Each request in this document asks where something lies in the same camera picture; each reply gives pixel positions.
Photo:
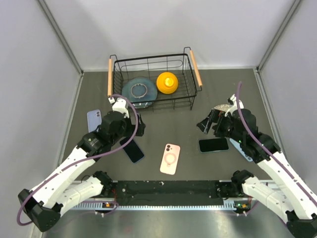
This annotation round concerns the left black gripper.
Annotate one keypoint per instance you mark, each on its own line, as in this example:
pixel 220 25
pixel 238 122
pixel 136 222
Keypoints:
pixel 132 127

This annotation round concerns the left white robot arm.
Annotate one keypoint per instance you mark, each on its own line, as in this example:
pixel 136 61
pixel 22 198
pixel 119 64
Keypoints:
pixel 47 202

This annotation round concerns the blue ceramic plate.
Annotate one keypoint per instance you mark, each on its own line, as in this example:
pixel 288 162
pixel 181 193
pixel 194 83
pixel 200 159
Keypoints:
pixel 140 91

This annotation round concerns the speckled round coaster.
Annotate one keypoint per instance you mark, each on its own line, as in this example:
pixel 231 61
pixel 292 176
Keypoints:
pixel 223 107

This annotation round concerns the pink phone case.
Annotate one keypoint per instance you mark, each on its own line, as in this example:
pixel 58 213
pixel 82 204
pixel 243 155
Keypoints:
pixel 170 159

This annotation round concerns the teal smartphone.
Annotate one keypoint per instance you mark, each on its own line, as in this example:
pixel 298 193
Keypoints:
pixel 213 145

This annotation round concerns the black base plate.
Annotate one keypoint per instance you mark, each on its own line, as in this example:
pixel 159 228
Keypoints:
pixel 170 192

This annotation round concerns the slotted cable duct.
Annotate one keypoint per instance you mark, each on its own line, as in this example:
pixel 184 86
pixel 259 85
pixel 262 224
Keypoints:
pixel 226 206

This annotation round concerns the yellow ribbed bowl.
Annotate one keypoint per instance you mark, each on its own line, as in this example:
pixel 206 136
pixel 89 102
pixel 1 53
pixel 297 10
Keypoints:
pixel 167 83

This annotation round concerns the blue smartphone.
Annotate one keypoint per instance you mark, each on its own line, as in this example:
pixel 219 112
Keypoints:
pixel 133 152

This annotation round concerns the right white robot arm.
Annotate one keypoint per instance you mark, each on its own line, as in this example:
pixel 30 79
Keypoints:
pixel 295 204

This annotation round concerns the light blue phone case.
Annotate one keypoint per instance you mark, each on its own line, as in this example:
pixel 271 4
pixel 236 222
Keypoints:
pixel 238 148

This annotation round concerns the lavender phone case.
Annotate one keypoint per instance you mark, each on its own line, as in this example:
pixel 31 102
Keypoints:
pixel 94 119

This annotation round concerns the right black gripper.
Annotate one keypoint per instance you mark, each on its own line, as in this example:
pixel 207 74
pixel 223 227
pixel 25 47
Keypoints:
pixel 214 116

